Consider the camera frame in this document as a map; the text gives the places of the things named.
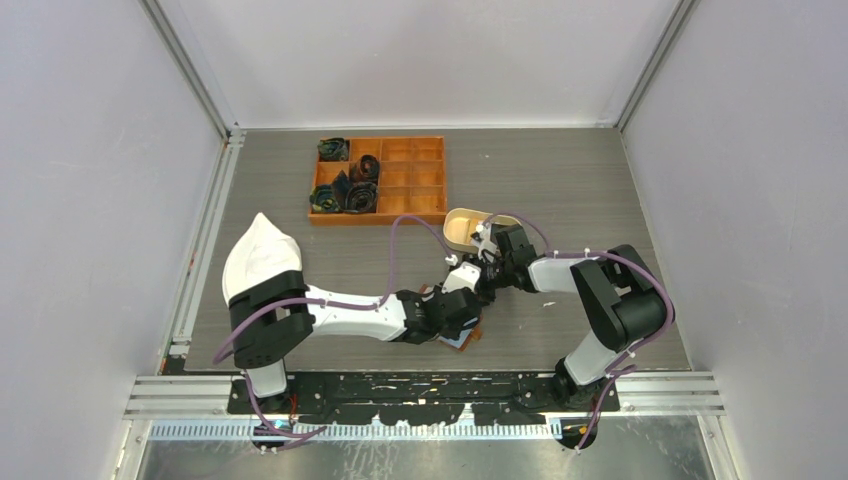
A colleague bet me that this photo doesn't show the brown leather card holder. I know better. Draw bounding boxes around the brown leather card holder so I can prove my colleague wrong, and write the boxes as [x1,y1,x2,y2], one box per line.
[420,286,482,351]

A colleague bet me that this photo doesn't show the beige oval tray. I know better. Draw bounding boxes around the beige oval tray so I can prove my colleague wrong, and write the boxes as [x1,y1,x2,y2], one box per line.
[442,208,520,254]

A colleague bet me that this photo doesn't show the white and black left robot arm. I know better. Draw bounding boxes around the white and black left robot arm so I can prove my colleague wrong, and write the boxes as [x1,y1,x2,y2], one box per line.
[224,264,482,413]

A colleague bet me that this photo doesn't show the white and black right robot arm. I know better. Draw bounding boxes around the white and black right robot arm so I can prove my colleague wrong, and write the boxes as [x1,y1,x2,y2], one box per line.
[471,223,675,411]

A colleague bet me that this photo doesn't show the orange wooden compartment box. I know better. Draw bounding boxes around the orange wooden compartment box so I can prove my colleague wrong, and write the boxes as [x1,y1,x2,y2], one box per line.
[308,136,448,226]

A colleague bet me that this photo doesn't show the white cloth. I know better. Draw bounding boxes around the white cloth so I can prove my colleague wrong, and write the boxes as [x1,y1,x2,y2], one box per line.
[221,212,303,305]

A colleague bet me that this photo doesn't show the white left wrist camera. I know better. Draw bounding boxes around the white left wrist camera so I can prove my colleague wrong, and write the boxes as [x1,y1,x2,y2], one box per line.
[441,262,481,294]

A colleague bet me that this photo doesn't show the aluminium frame rail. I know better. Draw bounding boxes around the aluminium frame rail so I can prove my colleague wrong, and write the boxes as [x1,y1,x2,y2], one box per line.
[124,371,726,441]

